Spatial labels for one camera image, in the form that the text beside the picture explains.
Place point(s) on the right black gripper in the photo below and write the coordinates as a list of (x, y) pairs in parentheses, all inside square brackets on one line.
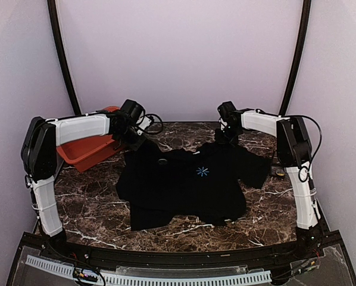
[(220, 140)]

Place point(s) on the white slotted cable duct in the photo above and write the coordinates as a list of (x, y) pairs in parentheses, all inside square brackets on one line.
[(235, 275)]

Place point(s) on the left black frame post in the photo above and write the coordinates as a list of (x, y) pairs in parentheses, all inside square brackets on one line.
[(62, 58)]

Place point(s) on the right black frame post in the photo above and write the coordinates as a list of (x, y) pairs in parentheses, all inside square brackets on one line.
[(297, 56)]

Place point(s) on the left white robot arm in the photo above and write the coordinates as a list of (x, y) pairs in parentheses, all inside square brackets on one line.
[(39, 151)]

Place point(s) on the black t-shirt with blue logo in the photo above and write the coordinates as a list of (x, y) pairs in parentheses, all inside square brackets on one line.
[(204, 183)]

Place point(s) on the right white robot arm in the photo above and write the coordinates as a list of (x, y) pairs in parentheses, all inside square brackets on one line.
[(293, 149)]

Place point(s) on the orange plastic tub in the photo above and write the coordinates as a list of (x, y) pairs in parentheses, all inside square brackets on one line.
[(84, 141)]

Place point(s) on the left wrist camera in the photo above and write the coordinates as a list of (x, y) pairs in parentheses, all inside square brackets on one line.
[(148, 120)]

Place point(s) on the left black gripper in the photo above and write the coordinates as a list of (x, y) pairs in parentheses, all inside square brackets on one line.
[(136, 145)]

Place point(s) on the black frame post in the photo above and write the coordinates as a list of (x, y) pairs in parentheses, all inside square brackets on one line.
[(297, 56), (62, 58)]

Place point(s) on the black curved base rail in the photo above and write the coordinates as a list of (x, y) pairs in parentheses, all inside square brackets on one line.
[(322, 260)]

